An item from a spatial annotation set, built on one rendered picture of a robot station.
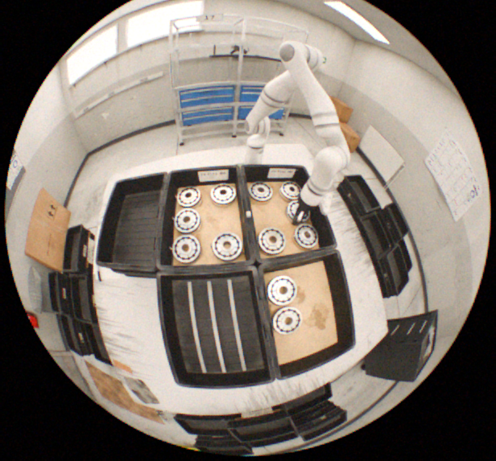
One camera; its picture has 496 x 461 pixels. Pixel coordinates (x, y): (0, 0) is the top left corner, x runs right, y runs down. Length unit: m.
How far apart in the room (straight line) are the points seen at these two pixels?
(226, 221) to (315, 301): 0.46
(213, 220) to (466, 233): 3.46
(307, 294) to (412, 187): 2.94
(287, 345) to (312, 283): 0.25
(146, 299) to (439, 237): 3.64
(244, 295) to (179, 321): 0.25
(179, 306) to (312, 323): 0.47
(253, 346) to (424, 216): 3.16
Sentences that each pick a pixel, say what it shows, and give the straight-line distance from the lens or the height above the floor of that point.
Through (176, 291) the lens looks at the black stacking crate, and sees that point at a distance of 0.58.
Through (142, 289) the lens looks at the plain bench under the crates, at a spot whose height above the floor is 0.70.
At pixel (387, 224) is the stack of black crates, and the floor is 0.50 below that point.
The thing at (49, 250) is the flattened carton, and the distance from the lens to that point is 2.87.
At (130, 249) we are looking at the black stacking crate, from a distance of 0.70.
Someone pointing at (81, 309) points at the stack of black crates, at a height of 0.38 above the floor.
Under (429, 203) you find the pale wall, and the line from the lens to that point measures 3.23.
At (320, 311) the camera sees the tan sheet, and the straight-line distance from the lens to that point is 0.64.
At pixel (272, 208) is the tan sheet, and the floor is 0.83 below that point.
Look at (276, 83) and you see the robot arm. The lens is 0.55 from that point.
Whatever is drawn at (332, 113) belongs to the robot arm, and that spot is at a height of 1.27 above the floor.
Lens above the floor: 1.37
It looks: 59 degrees down
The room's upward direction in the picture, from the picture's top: 11 degrees clockwise
